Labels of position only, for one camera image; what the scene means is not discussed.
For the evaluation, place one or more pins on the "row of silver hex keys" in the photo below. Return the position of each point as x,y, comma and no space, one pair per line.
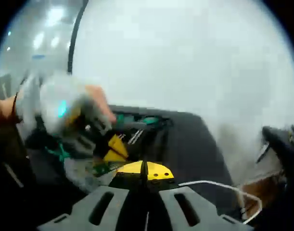
136,137

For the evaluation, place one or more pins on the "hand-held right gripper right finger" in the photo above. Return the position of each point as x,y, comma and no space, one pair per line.
204,207

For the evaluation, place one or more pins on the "blue logo sticker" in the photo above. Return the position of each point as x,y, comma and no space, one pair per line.
38,57

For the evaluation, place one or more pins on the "row of green screwdrivers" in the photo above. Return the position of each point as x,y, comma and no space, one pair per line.
149,120

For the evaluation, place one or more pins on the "white slanted bar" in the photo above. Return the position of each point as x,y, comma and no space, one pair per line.
3,90

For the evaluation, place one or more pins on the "thin black tool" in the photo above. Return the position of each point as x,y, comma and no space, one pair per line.
144,169

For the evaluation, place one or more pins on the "black wristband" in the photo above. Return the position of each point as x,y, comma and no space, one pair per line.
15,106

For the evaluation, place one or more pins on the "person's left hand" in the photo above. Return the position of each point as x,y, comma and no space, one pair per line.
98,101

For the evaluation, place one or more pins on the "glass partition black frame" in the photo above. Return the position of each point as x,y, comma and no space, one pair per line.
29,60

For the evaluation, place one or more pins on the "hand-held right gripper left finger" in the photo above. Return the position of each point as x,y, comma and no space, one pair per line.
84,207

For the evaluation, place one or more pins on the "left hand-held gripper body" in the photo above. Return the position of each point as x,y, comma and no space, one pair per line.
53,101

